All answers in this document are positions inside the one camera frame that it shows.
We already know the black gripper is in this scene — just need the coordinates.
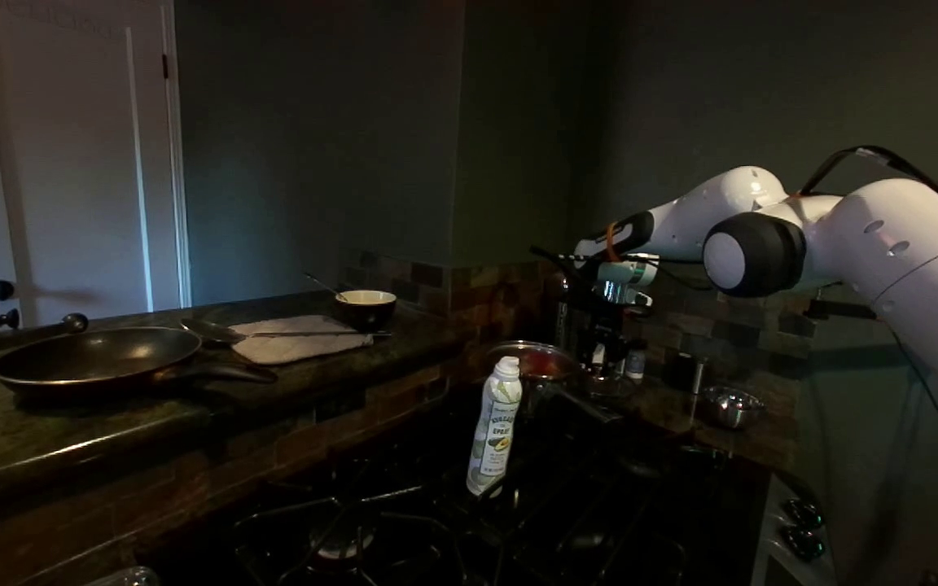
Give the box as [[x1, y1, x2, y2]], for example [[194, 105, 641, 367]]
[[586, 282, 658, 383]]

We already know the glass pot lid with knob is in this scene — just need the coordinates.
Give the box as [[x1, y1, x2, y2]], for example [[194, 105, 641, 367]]
[[701, 381, 768, 435]]

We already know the red food piece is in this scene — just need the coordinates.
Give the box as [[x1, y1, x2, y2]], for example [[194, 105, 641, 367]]
[[512, 348, 567, 383]]

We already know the white and green spray bottle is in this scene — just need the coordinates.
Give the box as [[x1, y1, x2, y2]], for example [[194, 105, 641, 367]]
[[463, 351, 528, 501]]

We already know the black stove knob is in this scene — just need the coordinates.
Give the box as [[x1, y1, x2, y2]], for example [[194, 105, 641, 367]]
[[782, 490, 830, 529], [778, 526, 830, 565]]

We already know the dark bowl with white inside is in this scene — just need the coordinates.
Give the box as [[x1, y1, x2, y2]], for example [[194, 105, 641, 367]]
[[328, 282, 402, 332]]

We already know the black gas stove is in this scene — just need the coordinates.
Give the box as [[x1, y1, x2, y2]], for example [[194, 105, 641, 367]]
[[152, 377, 843, 586]]

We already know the black frying pan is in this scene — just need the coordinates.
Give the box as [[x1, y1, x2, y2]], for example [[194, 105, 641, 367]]
[[0, 319, 278, 402]]

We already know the white door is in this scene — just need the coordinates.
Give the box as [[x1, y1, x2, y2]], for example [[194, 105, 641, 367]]
[[0, 0, 194, 328]]

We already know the steel cooking pot with handle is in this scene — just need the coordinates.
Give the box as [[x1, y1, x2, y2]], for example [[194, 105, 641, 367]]
[[476, 339, 580, 402]]

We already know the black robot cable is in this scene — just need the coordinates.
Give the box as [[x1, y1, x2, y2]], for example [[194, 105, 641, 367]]
[[798, 139, 938, 235]]

